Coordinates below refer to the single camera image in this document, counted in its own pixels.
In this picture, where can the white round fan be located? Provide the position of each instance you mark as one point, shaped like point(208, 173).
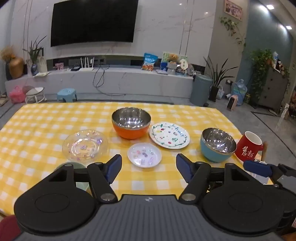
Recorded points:
point(183, 64)

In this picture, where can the blue water jug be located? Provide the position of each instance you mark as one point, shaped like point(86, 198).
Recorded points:
point(239, 89)

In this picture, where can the blue snack bag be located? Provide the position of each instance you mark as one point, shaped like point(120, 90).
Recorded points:
point(149, 61)

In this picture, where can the brown teddy bear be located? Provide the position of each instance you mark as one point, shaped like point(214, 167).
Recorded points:
point(173, 59)

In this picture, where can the dark red cushion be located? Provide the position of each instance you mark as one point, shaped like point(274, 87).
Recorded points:
point(8, 228)

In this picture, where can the dried grass bunch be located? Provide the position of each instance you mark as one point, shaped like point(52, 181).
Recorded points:
point(7, 53)

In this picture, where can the light green bowl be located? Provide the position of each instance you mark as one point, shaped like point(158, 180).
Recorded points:
point(79, 166)

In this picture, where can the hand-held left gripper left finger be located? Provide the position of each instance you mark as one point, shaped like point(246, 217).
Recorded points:
point(115, 166)

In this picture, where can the ivy plant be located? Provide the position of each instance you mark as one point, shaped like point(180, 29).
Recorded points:
point(260, 67)

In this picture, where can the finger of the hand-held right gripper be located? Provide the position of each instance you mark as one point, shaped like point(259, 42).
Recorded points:
point(256, 168)

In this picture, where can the blue steel bowl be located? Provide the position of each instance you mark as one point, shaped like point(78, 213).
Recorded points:
point(212, 155)

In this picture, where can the marble television console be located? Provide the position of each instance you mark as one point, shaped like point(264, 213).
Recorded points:
point(138, 81)

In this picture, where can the framed wall picture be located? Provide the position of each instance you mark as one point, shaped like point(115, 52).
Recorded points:
point(233, 7)

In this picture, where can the ceiling spotlight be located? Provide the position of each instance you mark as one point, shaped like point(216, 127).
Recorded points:
point(288, 27)

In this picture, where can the grey trash can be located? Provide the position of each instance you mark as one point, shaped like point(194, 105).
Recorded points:
point(200, 90)

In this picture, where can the orange steel bowl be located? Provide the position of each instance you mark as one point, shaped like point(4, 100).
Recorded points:
point(129, 134)

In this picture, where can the blue plastic stool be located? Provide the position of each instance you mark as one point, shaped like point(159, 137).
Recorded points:
point(67, 93)

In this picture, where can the pink card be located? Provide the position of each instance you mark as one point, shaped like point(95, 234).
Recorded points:
point(59, 66)

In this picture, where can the paper sheet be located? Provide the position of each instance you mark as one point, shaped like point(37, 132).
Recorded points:
point(42, 74)

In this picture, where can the green picture card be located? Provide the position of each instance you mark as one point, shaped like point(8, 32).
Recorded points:
point(164, 58)

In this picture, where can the white router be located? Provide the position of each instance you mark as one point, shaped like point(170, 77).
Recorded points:
point(86, 68)

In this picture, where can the clear glass plate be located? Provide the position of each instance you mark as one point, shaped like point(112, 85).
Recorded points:
point(83, 146)

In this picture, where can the pink basket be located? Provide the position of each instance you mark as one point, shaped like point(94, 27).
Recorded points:
point(16, 95)

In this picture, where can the red mug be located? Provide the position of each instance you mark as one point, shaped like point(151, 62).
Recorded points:
point(245, 148)

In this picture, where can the white painted plate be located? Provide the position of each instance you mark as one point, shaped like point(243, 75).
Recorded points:
point(168, 136)

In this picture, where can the white woven basket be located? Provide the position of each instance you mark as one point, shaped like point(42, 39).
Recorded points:
point(220, 93)

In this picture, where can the white tote bag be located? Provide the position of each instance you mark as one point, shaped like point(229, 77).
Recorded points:
point(42, 64)

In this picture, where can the pink space heater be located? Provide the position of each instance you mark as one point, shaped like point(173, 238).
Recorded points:
point(232, 103)

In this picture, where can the grey dresser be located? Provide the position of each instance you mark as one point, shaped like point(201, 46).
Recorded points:
point(272, 90)

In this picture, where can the black flat box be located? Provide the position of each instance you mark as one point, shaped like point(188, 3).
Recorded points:
point(75, 68)

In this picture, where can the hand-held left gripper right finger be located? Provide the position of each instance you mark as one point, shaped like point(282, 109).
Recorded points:
point(182, 165)

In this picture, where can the plant in black pot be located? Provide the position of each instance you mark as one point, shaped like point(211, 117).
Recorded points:
point(214, 92)

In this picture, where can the yellow checkered tablecloth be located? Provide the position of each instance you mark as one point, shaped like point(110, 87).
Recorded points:
point(46, 129)

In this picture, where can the small white patterned dish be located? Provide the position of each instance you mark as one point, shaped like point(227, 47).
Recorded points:
point(143, 155)

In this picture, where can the golden vase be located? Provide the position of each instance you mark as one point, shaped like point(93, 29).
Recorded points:
point(16, 68)

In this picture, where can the hanging vine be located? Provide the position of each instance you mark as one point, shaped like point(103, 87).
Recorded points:
point(231, 25)

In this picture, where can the white carton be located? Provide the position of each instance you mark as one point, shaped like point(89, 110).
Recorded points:
point(284, 111)

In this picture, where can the black television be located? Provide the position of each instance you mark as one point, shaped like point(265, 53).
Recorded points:
point(92, 20)

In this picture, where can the white round stool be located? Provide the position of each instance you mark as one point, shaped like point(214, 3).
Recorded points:
point(34, 91)

